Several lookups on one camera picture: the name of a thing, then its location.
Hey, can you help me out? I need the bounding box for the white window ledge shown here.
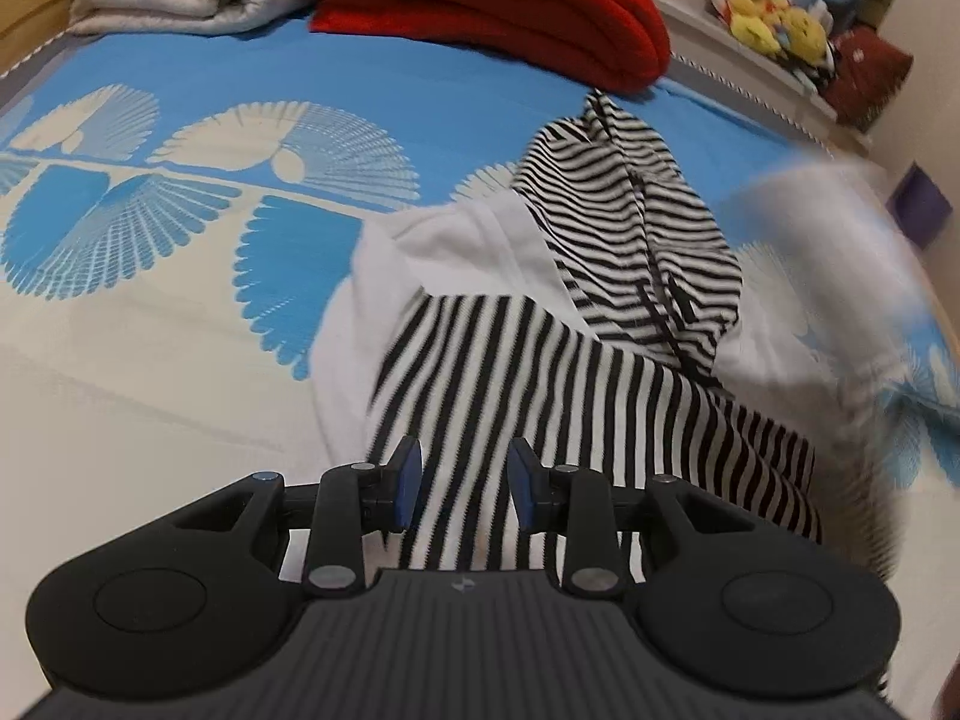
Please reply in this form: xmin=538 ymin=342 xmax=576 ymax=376
xmin=651 ymin=0 xmax=872 ymax=155

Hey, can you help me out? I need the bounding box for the purple box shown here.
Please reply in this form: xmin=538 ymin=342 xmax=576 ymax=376
xmin=885 ymin=161 xmax=955 ymax=245

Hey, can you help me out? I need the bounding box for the blue white printed bed mat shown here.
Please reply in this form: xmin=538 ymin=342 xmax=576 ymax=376
xmin=0 ymin=11 xmax=960 ymax=586

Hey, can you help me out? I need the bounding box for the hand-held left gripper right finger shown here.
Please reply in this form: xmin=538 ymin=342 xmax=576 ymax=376
xmin=507 ymin=438 xmax=760 ymax=598

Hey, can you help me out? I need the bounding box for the dark red bag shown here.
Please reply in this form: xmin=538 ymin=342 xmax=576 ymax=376
xmin=823 ymin=26 xmax=916 ymax=133

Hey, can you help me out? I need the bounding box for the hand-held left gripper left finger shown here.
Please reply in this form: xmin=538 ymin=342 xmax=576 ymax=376
xmin=166 ymin=435 xmax=425 ymax=598

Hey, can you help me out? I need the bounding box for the wooden bed frame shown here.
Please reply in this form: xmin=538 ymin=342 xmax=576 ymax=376
xmin=0 ymin=0 xmax=77 ymax=72

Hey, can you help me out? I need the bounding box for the yellow plush toy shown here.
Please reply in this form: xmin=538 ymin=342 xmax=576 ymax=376
xmin=780 ymin=7 xmax=832 ymax=57
xmin=729 ymin=0 xmax=790 ymax=55

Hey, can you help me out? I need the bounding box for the red folded blanket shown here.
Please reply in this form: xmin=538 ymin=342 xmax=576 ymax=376
xmin=309 ymin=0 xmax=671 ymax=91

